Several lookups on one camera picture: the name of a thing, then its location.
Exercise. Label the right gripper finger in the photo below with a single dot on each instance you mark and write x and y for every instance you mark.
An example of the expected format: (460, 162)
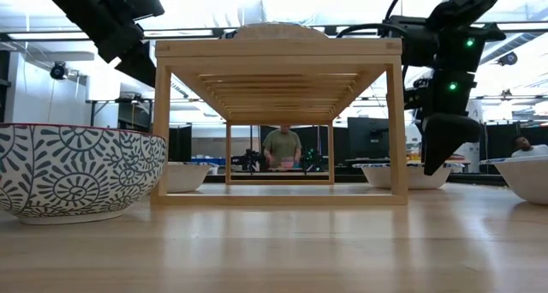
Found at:
(434, 156)

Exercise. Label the white bowl blue rim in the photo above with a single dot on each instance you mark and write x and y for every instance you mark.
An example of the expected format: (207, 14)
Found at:
(377, 177)
(186, 179)
(526, 181)

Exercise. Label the grey floral patterned bowl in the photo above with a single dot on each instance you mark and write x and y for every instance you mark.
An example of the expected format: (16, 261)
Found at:
(77, 177)

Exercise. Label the red patterned bowl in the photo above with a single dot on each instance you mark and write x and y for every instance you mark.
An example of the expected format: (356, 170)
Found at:
(278, 31)

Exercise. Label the neighbouring station robot arm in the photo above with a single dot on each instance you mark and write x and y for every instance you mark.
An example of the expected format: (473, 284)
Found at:
(312, 160)
(248, 160)

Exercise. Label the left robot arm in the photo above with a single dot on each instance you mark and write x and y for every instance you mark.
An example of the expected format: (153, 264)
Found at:
(85, 6)

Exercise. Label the wooden slatted shelf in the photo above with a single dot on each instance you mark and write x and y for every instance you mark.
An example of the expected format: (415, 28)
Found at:
(278, 49)

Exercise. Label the black metal table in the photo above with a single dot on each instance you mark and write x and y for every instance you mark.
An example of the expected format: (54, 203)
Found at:
(135, 115)

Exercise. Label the black monitor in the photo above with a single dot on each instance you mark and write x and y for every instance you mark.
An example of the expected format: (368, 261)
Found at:
(368, 136)

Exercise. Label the person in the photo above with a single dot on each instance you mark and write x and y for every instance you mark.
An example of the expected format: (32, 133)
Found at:
(281, 145)
(528, 149)

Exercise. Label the black ceiling truss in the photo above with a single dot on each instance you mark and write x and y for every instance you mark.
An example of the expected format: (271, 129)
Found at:
(330, 29)

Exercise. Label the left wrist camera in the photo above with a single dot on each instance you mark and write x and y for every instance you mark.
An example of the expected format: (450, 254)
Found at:
(145, 4)

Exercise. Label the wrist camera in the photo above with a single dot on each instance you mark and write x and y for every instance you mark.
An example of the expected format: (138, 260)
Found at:
(145, 4)
(411, 40)

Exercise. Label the black ceiling camera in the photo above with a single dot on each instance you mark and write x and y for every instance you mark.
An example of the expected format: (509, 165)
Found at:
(58, 71)
(507, 58)

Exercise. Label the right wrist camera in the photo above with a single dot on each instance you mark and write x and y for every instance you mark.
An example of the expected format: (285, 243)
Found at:
(411, 40)

